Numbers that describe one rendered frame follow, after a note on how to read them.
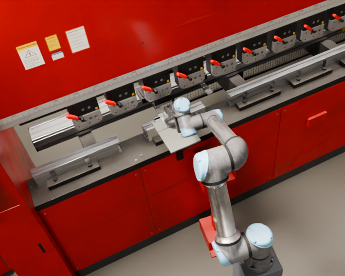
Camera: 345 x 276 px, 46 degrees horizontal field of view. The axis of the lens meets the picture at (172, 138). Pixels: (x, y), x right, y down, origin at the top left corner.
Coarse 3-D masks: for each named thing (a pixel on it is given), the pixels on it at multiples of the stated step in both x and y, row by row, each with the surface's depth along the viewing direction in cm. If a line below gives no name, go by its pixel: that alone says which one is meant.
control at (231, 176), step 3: (195, 153) 232; (234, 171) 231; (228, 174) 236; (231, 174) 236; (234, 174) 233; (231, 177) 235; (234, 177) 234; (228, 180) 233; (231, 180) 234; (234, 180) 235; (201, 183) 234; (228, 183) 235; (231, 183) 236; (201, 186) 237; (204, 186) 230; (204, 189) 232; (204, 192) 234
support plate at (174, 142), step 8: (160, 120) 231; (160, 128) 227; (168, 128) 226; (160, 136) 222; (168, 136) 222; (176, 136) 221; (192, 136) 220; (168, 144) 218; (176, 144) 217; (184, 144) 216; (192, 144) 216
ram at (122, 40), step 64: (0, 0) 152; (64, 0) 162; (128, 0) 174; (192, 0) 188; (256, 0) 204; (320, 0) 224; (0, 64) 167; (64, 64) 180; (128, 64) 195; (0, 128) 187
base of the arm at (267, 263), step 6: (252, 258) 183; (264, 258) 181; (270, 258) 184; (246, 264) 187; (252, 264) 186; (258, 264) 183; (264, 264) 184; (270, 264) 186; (252, 270) 186; (258, 270) 185; (264, 270) 185
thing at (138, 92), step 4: (140, 88) 248; (136, 92) 248; (140, 92) 245; (140, 96) 244; (140, 100) 247; (144, 100) 243; (152, 104) 241; (156, 108) 238; (160, 108) 237; (160, 112) 235
